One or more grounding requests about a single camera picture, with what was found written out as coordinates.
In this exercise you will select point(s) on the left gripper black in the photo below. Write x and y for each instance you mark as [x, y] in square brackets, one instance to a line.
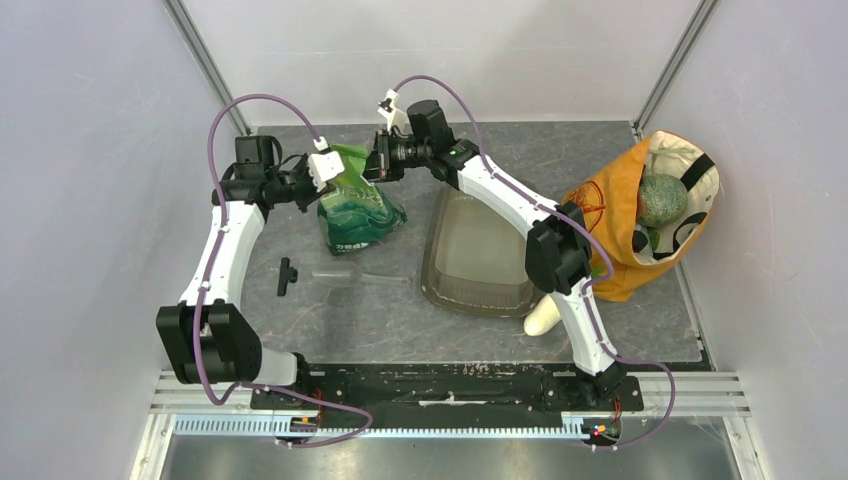
[313, 194]

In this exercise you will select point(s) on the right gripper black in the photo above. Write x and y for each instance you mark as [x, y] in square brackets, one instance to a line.
[378, 166]

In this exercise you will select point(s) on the green litter bag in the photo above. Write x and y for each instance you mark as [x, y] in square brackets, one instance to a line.
[356, 214]

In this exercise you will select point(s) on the black bag clip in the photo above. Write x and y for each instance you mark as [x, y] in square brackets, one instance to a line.
[287, 274]

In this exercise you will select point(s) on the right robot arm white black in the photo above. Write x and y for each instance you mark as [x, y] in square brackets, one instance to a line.
[557, 252]

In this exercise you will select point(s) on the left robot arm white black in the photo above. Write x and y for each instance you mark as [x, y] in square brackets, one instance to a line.
[205, 335]

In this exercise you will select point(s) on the grey plastic litter box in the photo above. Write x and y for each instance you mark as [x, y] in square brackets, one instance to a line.
[473, 260]

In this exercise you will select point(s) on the clear plastic scoop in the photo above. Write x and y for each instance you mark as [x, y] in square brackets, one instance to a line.
[355, 277]

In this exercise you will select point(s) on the white radish toy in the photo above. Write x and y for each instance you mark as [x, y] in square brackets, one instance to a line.
[542, 318]

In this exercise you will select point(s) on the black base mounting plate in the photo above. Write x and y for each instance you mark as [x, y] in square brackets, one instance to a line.
[461, 395]

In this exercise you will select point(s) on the orange tote bag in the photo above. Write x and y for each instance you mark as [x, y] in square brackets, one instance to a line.
[609, 202]

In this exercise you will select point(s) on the green melon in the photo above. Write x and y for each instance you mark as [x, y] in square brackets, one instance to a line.
[661, 200]

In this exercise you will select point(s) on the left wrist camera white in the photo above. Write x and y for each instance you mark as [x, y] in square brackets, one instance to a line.
[325, 165]

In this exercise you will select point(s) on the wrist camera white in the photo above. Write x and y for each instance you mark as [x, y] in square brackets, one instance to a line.
[325, 165]
[395, 119]

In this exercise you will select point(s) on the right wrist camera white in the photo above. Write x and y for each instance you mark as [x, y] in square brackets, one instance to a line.
[395, 119]

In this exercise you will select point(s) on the aluminium frame rail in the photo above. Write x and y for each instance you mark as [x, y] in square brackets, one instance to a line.
[695, 394]

